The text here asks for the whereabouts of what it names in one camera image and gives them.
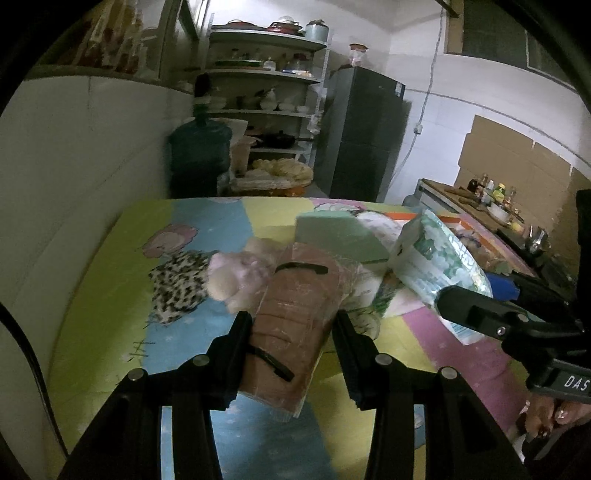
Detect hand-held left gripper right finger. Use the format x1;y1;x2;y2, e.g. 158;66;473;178
332;310;532;480

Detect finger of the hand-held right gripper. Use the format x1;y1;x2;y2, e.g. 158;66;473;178
488;271;579;320
436;285;546;345

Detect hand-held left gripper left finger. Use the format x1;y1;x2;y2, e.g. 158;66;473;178
58;311;254;480

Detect green printed tissue pack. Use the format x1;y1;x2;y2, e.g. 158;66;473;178
387;209;495;345
348;271;399;320

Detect brown packaged sandals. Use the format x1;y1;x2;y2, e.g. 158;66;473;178
237;243;359;422

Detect person's right hand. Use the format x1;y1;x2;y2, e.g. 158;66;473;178
524;396;585;442

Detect metal kettle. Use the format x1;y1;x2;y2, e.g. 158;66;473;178
525;225;549;253

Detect wooden tray orange rim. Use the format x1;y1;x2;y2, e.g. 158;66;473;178
383;211;536;278

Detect pink plush toy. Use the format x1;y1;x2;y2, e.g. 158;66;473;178
205;237;283;313

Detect leopard print cloth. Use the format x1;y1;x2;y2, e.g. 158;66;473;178
148;250;219;327

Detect group of condiment bottles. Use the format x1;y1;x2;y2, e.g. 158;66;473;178
467;173;519;207

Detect kitchen counter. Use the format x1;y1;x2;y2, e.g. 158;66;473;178
417;178;533;232

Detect plain green tissue pack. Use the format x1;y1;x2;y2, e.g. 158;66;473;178
294;211;389;265

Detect cardboard sheet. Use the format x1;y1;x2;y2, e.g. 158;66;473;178
454;114;591;219

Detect orange basin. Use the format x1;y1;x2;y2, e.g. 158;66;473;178
230;178;311;199

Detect dark grey fridge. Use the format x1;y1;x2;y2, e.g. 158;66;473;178
316;65;413;205

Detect large water jug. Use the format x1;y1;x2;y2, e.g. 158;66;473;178
167;115;233;199

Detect black frying pan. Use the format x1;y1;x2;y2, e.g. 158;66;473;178
250;131;313;149

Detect window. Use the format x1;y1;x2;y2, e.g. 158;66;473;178
444;0;570;89

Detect water jug pump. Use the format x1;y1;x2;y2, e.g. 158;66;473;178
193;73;214;119

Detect white shelf rack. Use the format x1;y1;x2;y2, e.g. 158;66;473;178
203;24;329;186

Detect teal pot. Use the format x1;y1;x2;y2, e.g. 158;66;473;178
304;19;330;42

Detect red pans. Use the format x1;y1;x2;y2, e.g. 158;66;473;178
267;17;304;34

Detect row of oil bottles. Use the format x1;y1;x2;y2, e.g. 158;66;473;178
78;0;145;75

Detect black cable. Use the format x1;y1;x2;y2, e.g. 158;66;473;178
0;304;71;459

